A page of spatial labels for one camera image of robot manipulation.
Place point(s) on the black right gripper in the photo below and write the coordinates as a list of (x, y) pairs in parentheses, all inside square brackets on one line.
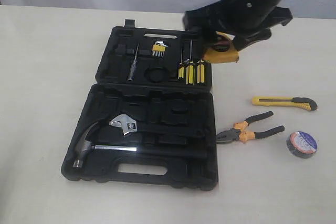
[(247, 28)]

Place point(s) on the yellow tape measure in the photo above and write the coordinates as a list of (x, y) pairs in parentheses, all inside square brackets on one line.
[(222, 51)]

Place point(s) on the yellow utility knife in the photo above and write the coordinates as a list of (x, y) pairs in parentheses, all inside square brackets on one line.
[(297, 102)]

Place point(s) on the black electrical tape roll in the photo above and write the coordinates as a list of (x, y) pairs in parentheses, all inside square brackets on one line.
[(301, 144)]

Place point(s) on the black plastic tool case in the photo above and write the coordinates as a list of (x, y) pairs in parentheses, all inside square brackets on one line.
[(156, 96)]

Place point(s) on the right yellow black screwdriver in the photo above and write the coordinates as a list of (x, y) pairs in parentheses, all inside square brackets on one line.
[(200, 72)]

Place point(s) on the yellow black screwdriver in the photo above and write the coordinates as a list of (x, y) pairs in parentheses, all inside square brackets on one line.
[(180, 73), (190, 75), (200, 72)]

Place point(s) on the middle yellow black screwdriver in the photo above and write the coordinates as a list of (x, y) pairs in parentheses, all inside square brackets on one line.
[(190, 75)]

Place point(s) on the left yellow black screwdriver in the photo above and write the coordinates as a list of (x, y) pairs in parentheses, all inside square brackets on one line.
[(180, 73)]

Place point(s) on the yellow hex key set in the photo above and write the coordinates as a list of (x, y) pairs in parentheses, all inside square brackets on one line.
[(158, 49)]

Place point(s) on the orange black pliers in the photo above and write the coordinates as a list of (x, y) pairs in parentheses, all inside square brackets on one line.
[(239, 133)]

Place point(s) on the chrome adjustable wrench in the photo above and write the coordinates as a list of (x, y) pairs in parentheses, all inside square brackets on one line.
[(130, 125)]

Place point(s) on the steel claw hammer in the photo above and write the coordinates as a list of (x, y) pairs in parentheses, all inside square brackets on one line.
[(85, 146)]

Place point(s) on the clear handled tester screwdriver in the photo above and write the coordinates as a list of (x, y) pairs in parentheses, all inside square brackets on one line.
[(133, 65)]

